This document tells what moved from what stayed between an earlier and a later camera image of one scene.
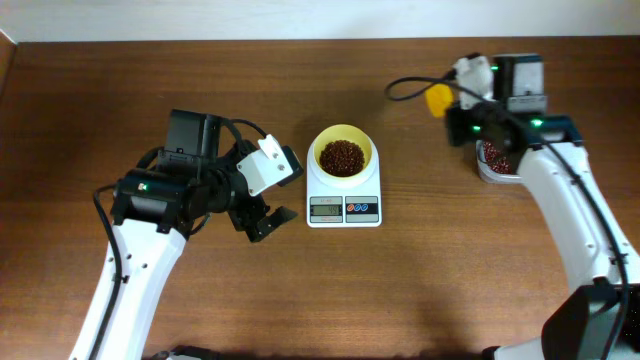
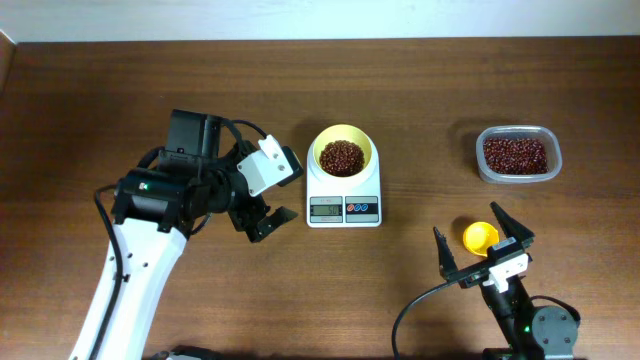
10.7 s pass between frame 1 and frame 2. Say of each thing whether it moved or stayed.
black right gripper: moved
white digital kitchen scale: stayed
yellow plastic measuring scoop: moved
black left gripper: stayed
